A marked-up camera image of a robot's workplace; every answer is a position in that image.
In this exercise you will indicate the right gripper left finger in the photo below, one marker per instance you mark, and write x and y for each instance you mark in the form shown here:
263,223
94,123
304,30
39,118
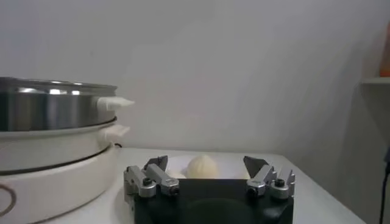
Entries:
161,179

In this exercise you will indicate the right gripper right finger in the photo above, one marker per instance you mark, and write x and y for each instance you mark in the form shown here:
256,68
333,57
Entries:
262,179

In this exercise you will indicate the white steamed baozi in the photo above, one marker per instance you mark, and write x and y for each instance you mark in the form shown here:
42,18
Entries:
201,167

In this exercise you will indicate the white round plate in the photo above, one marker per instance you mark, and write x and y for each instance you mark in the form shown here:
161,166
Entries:
231,169

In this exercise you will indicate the white electric cooker base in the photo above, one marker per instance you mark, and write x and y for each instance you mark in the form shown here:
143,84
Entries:
61,182

